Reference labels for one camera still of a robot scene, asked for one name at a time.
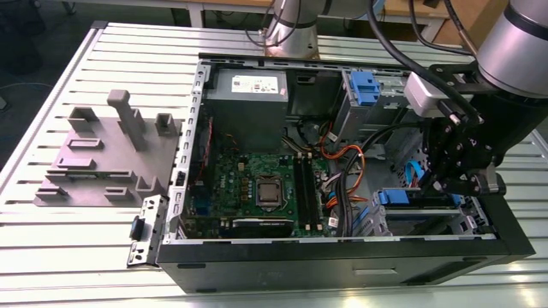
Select black PC case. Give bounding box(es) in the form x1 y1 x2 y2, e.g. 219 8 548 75
125 53 537 295

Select orange wire bundle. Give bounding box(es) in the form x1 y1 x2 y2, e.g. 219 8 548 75
320 144 369 209

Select hard disk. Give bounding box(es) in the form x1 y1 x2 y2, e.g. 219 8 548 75
359 187 463 227

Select green motherboard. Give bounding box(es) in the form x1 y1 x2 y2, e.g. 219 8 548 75
181 152 339 240

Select wooden desk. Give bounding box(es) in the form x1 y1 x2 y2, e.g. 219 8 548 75
380 0 453 44

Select CPU socket with metal cover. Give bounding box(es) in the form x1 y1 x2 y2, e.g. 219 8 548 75
253 174 288 212

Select silver CPU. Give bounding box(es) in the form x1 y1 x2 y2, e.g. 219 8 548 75
257 184 281 201

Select blue plastic drive latch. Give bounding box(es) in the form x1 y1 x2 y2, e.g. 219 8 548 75
348 71 381 107

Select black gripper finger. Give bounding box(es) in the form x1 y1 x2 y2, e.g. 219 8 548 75
439 171 508 197
421 116 467 194

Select grey power supply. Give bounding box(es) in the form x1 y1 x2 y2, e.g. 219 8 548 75
200 69 288 155

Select white metal desk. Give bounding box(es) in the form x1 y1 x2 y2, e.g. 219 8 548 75
83 0 275 29

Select black graphics card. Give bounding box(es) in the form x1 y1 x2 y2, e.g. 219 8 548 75
220 217 296 239

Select silver optical drive cage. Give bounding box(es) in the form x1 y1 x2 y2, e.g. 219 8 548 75
333 67 429 142

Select yellow and black power wires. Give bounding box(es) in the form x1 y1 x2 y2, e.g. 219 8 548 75
281 134 320 155

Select silver disk bay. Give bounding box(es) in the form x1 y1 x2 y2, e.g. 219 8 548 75
372 187 489 237

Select grey parts rack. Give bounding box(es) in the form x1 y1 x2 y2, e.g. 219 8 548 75
32 89 183 208

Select blue data wire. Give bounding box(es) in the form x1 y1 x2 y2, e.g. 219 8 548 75
404 159 425 189

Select black RAM slot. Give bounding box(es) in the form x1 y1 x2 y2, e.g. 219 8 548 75
304 152 324 232
293 152 312 230

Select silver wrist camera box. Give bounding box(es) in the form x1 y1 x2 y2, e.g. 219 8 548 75
403 73 453 117

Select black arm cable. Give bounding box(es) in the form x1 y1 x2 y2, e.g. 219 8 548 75
367 0 477 126

